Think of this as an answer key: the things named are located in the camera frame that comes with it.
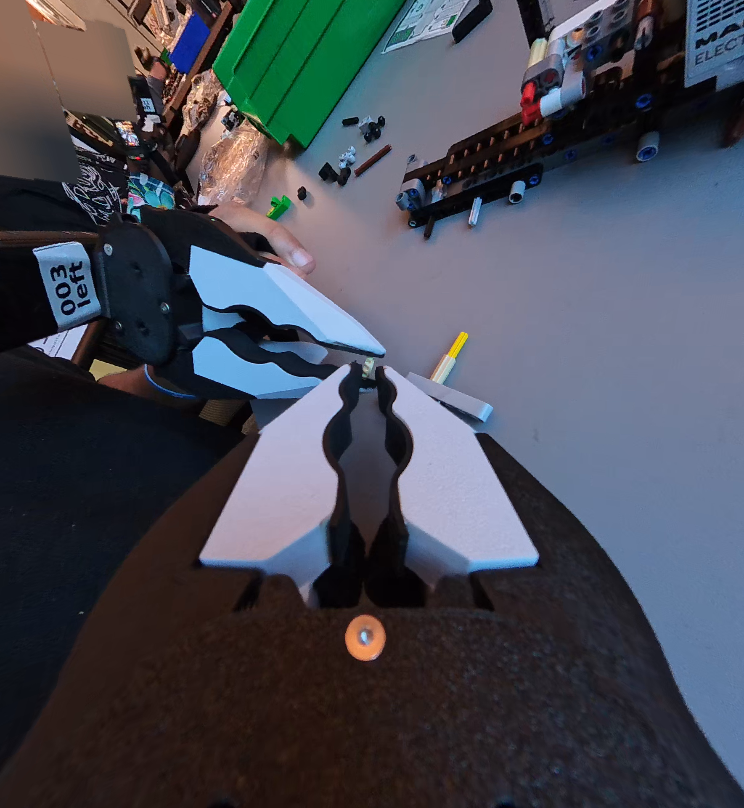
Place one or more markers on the thin blue wristband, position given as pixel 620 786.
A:
pixel 149 377

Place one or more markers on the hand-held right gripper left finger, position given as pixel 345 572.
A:
pixel 271 492

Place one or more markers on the brown lego axle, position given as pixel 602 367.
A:
pixel 373 160

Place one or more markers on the small lego gear assembly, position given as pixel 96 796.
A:
pixel 454 401

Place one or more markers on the small white grey lego piece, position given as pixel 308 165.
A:
pixel 347 156

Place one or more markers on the white green paper leaflet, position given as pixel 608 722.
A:
pixel 419 25

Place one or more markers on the large lego technic vehicle model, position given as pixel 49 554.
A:
pixel 504 164

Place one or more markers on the black flat device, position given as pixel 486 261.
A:
pixel 473 19

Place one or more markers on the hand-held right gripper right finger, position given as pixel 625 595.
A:
pixel 460 498

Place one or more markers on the person's left forearm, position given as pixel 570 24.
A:
pixel 126 382

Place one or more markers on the black white-printed cloth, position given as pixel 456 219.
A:
pixel 97 183

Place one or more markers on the grey black lego piece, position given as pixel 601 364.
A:
pixel 372 127

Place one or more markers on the person's left hand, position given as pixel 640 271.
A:
pixel 277 243

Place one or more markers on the green plastic box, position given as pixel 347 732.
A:
pixel 296 63

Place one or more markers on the blue box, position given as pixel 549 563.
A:
pixel 189 39

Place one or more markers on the colourful patterned object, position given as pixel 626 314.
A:
pixel 151 195

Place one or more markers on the white paper sheet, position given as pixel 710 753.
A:
pixel 62 344

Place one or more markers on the clear plastic bag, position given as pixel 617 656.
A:
pixel 233 161
pixel 204 101

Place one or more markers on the green lego piece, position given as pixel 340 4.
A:
pixel 278 207

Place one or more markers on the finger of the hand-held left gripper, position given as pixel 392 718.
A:
pixel 239 372
pixel 296 303

